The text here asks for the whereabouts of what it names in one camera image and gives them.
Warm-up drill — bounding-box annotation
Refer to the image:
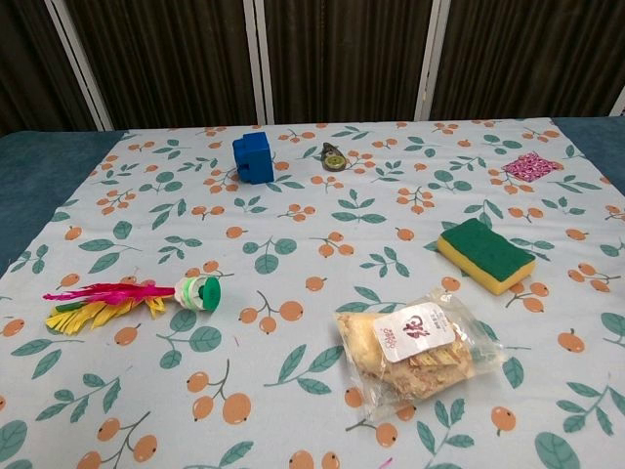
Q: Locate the small red green toy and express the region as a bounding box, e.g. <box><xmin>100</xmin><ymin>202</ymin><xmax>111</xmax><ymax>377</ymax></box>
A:
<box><xmin>42</xmin><ymin>276</ymin><xmax>223</xmax><ymax>338</ymax></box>

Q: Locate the floral leaf fruit tablecloth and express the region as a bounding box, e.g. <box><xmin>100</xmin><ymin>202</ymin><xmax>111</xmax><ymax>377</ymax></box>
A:
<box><xmin>0</xmin><ymin>118</ymin><xmax>625</xmax><ymax>469</ymax></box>

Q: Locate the olive correction tape dispenser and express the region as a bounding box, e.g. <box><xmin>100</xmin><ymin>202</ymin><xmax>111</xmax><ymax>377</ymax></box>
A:
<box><xmin>320</xmin><ymin>142</ymin><xmax>349</xmax><ymax>173</ymax></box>

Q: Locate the blue plastic building block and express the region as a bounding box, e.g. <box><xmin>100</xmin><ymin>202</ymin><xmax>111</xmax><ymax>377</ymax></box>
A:
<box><xmin>231</xmin><ymin>130</ymin><xmax>275</xmax><ymax>186</ymax></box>

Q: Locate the clear bag of snacks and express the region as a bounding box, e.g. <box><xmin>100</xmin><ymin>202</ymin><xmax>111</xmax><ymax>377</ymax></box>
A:
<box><xmin>333</xmin><ymin>287</ymin><xmax>504</xmax><ymax>424</ymax></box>

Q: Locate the yellow sponge with green scourer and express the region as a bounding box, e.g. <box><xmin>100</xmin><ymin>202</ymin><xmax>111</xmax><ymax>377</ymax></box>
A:
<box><xmin>437</xmin><ymin>217</ymin><xmax>537</xmax><ymax>296</ymax></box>

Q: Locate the pink patterned square packet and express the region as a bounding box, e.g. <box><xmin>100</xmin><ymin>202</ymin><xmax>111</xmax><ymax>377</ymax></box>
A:
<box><xmin>501</xmin><ymin>151</ymin><xmax>561</xmax><ymax>184</ymax></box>

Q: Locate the dark folding screen white frame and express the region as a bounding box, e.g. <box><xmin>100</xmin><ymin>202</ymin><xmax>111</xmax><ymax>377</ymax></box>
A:
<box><xmin>0</xmin><ymin>0</ymin><xmax>625</xmax><ymax>138</ymax></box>

